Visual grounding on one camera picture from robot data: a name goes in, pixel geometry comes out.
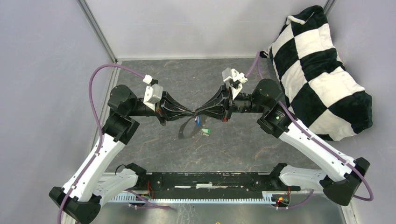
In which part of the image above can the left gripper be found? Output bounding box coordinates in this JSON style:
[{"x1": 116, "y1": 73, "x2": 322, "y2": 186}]
[{"x1": 127, "y1": 91, "x2": 195, "y2": 126}]

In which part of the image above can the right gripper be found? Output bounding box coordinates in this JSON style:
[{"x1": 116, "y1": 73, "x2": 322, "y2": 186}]
[{"x1": 195, "y1": 83, "x2": 267, "y2": 122}]

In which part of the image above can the blue tagged key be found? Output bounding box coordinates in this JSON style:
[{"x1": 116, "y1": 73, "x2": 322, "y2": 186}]
[{"x1": 194, "y1": 115, "x2": 201, "y2": 126}]

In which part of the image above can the green tagged key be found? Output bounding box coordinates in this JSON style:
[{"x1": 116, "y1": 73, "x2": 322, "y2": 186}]
[{"x1": 199, "y1": 128, "x2": 211, "y2": 136}]

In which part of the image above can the grey metal key holder plate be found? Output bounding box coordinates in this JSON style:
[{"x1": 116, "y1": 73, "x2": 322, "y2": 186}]
[{"x1": 177, "y1": 116, "x2": 207, "y2": 140}]

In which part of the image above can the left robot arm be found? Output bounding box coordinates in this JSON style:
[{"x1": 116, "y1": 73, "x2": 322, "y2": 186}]
[{"x1": 49, "y1": 84, "x2": 194, "y2": 224}]

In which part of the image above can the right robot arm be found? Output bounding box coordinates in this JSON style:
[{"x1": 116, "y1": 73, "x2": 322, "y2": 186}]
[{"x1": 195, "y1": 79, "x2": 370, "y2": 206}]

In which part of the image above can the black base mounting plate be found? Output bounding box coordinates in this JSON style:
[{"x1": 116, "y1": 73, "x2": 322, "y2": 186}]
[{"x1": 129, "y1": 172, "x2": 300, "y2": 191}]

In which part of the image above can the black white checkered pillow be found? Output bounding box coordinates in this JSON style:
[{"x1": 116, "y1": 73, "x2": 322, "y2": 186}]
[{"x1": 260, "y1": 5, "x2": 373, "y2": 141}]

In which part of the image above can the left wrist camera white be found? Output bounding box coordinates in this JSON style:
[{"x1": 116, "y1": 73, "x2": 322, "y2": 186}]
[{"x1": 143, "y1": 75, "x2": 163, "y2": 111}]

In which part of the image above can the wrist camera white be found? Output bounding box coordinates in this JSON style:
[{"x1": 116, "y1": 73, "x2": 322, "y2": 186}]
[
  {"x1": 222, "y1": 68, "x2": 248, "y2": 100},
  {"x1": 143, "y1": 75, "x2": 163, "y2": 111}
]

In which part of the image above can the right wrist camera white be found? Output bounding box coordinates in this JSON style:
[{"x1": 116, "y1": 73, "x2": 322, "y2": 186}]
[{"x1": 222, "y1": 68, "x2": 248, "y2": 100}]

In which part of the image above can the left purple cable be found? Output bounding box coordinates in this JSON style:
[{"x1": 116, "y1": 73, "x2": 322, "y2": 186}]
[{"x1": 57, "y1": 64, "x2": 174, "y2": 224}]

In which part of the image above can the white slotted cable duct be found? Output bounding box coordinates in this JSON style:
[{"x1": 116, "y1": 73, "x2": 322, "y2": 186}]
[{"x1": 109, "y1": 192, "x2": 276, "y2": 205}]

